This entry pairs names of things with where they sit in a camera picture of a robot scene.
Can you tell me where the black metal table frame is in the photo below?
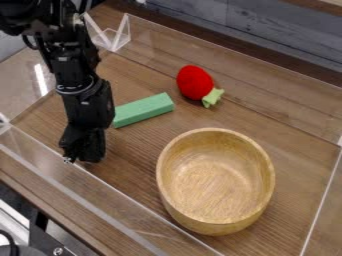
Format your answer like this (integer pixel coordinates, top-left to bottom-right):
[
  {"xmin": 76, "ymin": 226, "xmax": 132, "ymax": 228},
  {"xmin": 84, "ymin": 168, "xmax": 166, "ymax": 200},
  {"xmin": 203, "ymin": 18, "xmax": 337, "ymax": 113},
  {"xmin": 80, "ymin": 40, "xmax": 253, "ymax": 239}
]
[{"xmin": 25, "ymin": 208, "xmax": 90, "ymax": 256}]

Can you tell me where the clear acrylic corner bracket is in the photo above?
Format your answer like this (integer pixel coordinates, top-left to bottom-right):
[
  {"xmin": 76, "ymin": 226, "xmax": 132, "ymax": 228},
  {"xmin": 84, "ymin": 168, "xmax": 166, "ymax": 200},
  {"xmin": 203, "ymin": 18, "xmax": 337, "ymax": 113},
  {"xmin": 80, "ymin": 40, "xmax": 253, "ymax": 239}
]
[{"xmin": 82, "ymin": 13, "xmax": 130, "ymax": 52}]

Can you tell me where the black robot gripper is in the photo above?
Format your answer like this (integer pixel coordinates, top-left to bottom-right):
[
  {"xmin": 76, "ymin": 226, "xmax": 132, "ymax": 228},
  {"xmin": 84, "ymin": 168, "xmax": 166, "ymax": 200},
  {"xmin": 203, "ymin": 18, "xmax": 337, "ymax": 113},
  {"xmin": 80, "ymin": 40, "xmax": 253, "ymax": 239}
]
[{"xmin": 56, "ymin": 79, "xmax": 114, "ymax": 163}]

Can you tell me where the red plush strawberry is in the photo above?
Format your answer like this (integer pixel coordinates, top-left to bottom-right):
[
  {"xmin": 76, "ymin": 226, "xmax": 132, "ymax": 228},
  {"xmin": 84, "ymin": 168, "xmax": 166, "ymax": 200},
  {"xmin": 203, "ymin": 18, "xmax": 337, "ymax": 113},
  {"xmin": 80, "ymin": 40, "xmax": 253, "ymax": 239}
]
[{"xmin": 176, "ymin": 65, "xmax": 224, "ymax": 108}]

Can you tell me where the green foam block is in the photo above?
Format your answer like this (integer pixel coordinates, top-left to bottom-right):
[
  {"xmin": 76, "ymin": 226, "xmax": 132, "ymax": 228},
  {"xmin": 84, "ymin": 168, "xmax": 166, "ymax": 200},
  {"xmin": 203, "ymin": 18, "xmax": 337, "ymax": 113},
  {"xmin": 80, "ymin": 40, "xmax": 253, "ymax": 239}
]
[{"xmin": 113, "ymin": 93, "xmax": 173, "ymax": 128}]

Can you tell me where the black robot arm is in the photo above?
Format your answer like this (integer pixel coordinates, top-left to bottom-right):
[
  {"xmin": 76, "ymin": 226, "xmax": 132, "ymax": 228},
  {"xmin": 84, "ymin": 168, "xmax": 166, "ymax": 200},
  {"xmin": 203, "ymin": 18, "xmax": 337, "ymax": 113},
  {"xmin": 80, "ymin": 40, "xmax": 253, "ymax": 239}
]
[{"xmin": 0, "ymin": 0, "xmax": 114, "ymax": 163}]

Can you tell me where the black cable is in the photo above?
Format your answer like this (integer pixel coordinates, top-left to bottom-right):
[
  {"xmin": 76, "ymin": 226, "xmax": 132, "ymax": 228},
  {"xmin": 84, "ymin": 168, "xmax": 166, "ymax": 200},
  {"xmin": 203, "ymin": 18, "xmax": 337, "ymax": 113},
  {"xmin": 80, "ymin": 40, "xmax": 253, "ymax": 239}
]
[{"xmin": 0, "ymin": 229, "xmax": 18, "ymax": 256}]

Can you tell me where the wooden bowl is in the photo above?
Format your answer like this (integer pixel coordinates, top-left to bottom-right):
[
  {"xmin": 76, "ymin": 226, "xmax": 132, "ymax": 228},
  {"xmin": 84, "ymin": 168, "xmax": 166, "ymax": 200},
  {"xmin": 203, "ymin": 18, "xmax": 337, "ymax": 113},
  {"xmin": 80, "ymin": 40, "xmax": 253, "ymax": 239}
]
[{"xmin": 154, "ymin": 127, "xmax": 275, "ymax": 236}]

